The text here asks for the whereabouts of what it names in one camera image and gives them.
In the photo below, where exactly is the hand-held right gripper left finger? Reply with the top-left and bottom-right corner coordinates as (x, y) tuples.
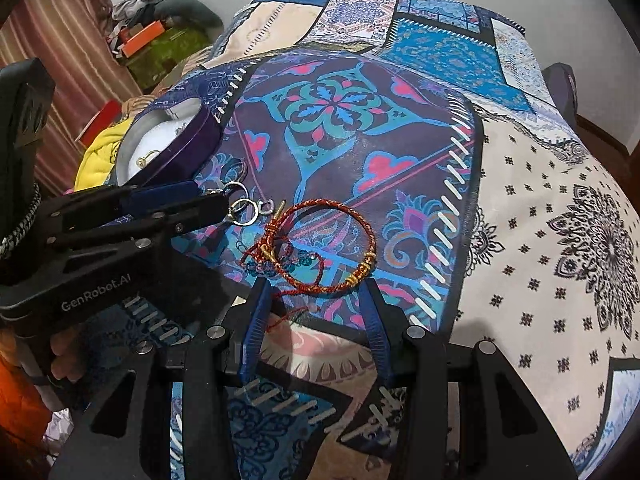
(50, 278), (274, 480)

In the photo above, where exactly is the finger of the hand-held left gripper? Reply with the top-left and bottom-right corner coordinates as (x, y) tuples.
(42, 182), (200, 235)
(50, 192), (235, 262)

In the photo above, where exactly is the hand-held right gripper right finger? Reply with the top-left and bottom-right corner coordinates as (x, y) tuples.
(360, 278), (572, 480)

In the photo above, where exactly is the silver ring chain bracelet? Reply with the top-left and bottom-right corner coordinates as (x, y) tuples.
(206, 159), (289, 227)

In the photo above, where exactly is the round purple tin box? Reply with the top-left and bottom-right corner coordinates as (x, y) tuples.
(112, 95), (224, 187)

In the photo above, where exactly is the red braided bracelet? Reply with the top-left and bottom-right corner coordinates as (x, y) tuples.
(260, 199), (379, 301)

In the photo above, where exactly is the person's left forearm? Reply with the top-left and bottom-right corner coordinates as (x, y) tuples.
(0, 332), (57, 466)

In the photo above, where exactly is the person's left hand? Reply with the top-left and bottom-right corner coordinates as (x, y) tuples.
(50, 329), (87, 384)

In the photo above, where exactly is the yellow cloth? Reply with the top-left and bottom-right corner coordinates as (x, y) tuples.
(74, 119), (132, 192)

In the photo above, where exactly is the red flat box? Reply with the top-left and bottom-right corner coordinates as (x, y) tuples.
(75, 100), (122, 144)

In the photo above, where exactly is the green box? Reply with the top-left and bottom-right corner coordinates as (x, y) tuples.
(125, 27), (212, 92)

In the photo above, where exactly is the orange box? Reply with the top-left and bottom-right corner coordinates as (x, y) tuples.
(122, 20), (167, 59)

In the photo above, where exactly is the grey cushion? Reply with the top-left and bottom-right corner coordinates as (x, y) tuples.
(154, 0), (224, 43)

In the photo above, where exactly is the pile of clothes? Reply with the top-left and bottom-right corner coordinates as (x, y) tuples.
(109, 0), (177, 41)

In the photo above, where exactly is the patchwork printed blanket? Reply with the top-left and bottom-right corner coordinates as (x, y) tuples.
(75, 0), (626, 480)

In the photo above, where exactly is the striped brown curtain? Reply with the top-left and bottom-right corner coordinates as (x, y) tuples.
(0, 0), (145, 196)

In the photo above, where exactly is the red string teal bead bracelet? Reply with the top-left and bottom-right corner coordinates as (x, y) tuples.
(240, 240), (327, 335)

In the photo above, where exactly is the braided grey cord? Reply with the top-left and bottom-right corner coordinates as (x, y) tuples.
(0, 182), (42, 262)

